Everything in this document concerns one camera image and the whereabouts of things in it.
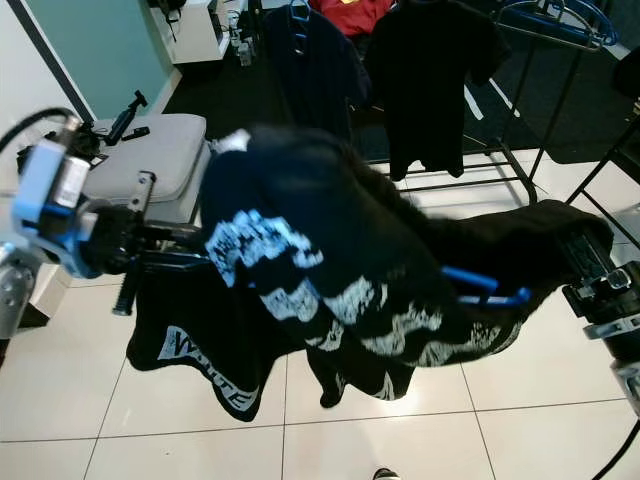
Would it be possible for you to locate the blue plastic hanger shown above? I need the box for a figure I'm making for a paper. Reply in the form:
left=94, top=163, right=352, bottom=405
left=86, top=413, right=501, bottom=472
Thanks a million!
left=285, top=0, right=313, bottom=53
left=440, top=265, right=533, bottom=309
left=500, top=0, right=621, bottom=46

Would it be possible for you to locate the black t-shirt white print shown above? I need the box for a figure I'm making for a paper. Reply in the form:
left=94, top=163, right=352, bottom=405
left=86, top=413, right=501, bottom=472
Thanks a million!
left=125, top=125, right=616, bottom=421

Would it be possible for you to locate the grey upholstered ottoman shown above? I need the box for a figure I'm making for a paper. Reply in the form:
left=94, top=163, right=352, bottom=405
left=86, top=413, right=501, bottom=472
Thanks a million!
left=80, top=112, right=213, bottom=226

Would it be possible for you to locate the black metal clothes rack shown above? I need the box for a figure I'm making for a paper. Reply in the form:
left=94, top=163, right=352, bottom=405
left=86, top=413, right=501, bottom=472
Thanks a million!
left=255, top=0, right=640, bottom=206

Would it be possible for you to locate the black floor carpet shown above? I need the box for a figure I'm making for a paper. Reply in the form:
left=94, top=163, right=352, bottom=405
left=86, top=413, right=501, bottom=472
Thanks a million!
left=160, top=0, right=640, bottom=173

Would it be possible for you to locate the small black tripod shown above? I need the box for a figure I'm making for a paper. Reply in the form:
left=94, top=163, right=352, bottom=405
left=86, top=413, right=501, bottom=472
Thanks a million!
left=105, top=92, right=151, bottom=141

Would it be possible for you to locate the white cabinet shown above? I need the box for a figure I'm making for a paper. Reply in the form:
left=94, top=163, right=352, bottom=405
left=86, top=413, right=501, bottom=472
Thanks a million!
left=165, top=0, right=243, bottom=64

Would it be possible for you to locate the navy blue t-shirt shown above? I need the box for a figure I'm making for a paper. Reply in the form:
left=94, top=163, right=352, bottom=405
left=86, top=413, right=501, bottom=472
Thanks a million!
left=260, top=8, right=371, bottom=143

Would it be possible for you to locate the black folding chair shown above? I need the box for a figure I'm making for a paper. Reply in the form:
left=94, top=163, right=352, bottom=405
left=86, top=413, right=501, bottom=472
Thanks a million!
left=565, top=55, right=640, bottom=206

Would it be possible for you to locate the plain black t-shirt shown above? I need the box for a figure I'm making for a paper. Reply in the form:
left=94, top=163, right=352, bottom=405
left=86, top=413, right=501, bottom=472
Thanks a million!
left=363, top=0, right=511, bottom=181

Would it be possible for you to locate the red shirt with yellow star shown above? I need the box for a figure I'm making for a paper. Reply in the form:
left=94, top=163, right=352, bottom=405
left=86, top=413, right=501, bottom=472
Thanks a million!
left=308, top=0, right=397, bottom=39

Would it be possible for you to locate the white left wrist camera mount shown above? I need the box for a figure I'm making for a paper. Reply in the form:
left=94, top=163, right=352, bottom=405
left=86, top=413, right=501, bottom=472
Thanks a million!
left=12, top=135, right=106, bottom=281

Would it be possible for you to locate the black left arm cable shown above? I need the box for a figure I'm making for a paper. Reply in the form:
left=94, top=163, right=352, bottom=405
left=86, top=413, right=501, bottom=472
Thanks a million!
left=0, top=105, right=83, bottom=166

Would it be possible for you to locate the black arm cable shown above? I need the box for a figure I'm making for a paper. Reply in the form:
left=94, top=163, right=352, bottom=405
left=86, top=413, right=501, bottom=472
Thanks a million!
left=590, top=415, right=640, bottom=480
left=0, top=105, right=83, bottom=166

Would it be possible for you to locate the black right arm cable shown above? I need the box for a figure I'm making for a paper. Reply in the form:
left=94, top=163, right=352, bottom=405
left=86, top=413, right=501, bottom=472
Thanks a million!
left=590, top=415, right=640, bottom=480

